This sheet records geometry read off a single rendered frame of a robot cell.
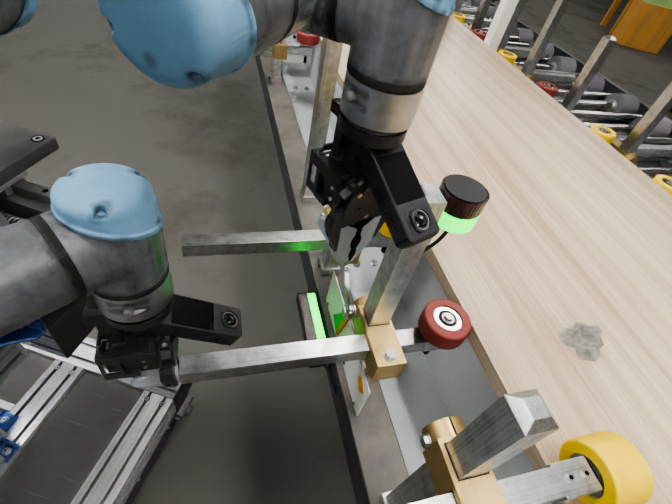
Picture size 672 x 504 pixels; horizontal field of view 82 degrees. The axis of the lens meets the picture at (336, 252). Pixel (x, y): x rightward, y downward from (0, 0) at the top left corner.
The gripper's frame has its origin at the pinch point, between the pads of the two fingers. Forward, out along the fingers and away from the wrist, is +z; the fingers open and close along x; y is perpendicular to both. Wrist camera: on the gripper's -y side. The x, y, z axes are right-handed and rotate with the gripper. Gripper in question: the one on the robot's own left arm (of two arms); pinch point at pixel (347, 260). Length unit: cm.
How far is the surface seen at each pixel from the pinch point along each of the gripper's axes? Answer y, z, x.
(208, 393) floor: 33, 102, 12
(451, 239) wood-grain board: 2.9, 11.7, -30.7
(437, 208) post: -4.6, -10.8, -7.5
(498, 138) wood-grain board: 27, 12, -76
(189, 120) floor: 211, 106, -44
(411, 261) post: -4.7, -1.3, -7.3
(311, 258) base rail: 24.3, 32.0, -14.0
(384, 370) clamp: -11.3, 15.7, -3.2
